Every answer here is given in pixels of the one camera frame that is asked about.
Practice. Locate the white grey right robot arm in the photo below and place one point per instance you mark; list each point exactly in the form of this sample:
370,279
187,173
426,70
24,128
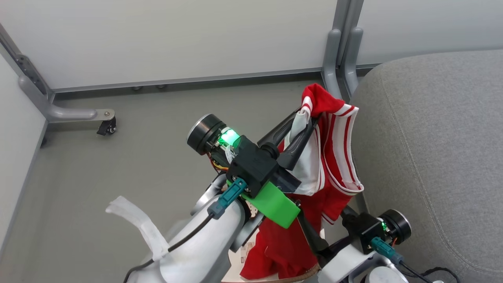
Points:
397,226

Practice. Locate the long grey partition foot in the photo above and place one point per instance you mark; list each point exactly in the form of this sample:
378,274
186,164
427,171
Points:
70,114

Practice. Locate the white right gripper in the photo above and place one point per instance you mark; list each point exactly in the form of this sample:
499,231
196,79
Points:
346,267

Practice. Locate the grey upright partition post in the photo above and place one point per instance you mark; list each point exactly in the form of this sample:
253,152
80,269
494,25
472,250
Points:
346,15

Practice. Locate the black caster wheel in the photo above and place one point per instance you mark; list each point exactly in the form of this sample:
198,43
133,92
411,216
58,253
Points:
107,127

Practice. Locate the printed paper basket label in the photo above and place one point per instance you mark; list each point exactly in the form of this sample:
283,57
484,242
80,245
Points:
247,251

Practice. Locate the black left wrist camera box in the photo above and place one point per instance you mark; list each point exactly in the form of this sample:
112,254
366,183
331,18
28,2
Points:
251,165

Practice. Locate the red white sports garment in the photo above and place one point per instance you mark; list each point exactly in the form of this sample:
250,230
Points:
338,157

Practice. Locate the grey fabric sofa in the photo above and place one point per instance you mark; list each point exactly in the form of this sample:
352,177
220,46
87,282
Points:
432,157

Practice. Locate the grey partition bottom rail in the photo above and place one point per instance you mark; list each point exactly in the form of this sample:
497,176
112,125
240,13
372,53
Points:
188,79

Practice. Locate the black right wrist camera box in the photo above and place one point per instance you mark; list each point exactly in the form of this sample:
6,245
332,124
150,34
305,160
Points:
365,232

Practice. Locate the grey curved partition foot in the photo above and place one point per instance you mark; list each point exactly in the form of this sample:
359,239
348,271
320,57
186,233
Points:
350,63
330,67

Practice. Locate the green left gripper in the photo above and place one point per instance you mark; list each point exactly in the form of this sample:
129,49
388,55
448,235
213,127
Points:
271,204

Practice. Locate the cream laundry basket brown rim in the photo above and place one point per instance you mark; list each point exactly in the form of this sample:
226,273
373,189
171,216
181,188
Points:
235,267

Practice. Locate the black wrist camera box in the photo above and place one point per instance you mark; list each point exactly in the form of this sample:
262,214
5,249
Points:
251,165
365,232

